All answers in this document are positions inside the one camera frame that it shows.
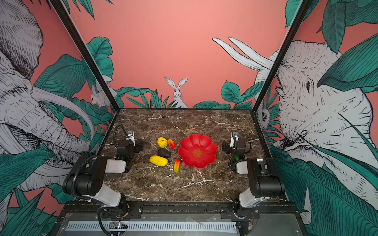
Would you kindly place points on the dark brown fake avocado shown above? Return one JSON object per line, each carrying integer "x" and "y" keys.
{"x": 164, "y": 153}

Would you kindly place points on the yellow oblong fake mango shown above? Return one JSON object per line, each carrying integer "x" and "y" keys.
{"x": 158, "y": 160}

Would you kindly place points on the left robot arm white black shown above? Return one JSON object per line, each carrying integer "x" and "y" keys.
{"x": 86, "y": 178}

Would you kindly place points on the right black frame post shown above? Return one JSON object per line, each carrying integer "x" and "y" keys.
{"x": 300, "y": 14}

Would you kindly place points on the black front mounting rail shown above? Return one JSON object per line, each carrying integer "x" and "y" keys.
{"x": 226, "y": 210}

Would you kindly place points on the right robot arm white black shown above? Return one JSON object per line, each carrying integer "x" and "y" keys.
{"x": 263, "y": 176}

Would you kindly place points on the small red orange fake fruit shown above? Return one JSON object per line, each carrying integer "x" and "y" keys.
{"x": 171, "y": 144}

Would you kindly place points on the yellow bumpy round fake fruit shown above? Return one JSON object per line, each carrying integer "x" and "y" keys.
{"x": 162, "y": 142}

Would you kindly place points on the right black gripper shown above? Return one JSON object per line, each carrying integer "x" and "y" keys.
{"x": 227, "y": 145}

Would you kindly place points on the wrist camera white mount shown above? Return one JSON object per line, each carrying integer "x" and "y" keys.
{"x": 234, "y": 139}
{"x": 130, "y": 136}

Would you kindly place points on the white perforated LED strip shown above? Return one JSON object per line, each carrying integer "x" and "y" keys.
{"x": 178, "y": 226}

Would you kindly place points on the red flower-shaped fruit bowl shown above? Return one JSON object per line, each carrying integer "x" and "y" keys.
{"x": 198, "y": 151}

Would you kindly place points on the black frame post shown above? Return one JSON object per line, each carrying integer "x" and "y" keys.
{"x": 78, "y": 40}
{"x": 300, "y": 14}

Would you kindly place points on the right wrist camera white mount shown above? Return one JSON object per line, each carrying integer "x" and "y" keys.
{"x": 234, "y": 139}

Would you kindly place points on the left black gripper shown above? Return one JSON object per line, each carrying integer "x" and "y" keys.
{"x": 137, "y": 147}

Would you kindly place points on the red yellow green fake fruit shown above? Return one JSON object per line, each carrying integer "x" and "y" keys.
{"x": 177, "y": 165}

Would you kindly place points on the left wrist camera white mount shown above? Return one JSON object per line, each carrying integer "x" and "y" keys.
{"x": 130, "y": 136}

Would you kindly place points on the left black frame post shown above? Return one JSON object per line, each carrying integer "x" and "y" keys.
{"x": 78, "y": 40}

